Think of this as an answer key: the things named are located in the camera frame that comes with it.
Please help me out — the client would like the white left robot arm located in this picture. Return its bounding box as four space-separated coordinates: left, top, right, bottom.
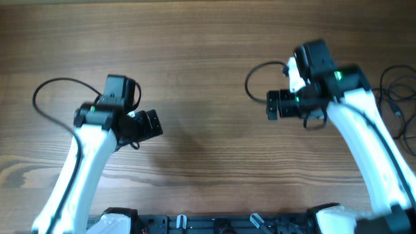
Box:
31 75 163 233

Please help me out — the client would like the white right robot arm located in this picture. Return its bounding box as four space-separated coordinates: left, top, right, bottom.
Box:
266 40 415 233

